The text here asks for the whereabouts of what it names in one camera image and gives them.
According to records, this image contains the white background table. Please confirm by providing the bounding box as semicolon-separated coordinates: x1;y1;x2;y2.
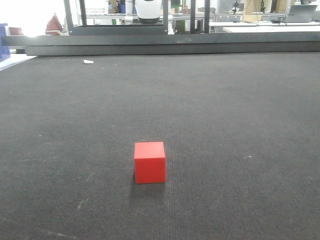
209;21;320;33

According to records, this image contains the red magnetic cube block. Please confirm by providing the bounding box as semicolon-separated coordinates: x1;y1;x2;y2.
134;141;166;184

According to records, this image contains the white paper scrap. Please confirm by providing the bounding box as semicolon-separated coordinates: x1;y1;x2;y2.
83;59;94;65

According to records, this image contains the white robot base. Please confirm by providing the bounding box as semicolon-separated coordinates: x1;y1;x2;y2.
124;0;174;35

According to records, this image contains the blue plastic bin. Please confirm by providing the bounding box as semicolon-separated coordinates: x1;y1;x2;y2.
0;22;11;62

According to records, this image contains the red cloth object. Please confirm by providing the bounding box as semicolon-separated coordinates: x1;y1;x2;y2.
45;14;63;36

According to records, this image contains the black board edge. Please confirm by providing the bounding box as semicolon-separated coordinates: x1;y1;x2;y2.
1;32;320;57

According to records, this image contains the grey laptop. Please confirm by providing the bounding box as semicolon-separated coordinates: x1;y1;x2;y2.
284;5;317;23

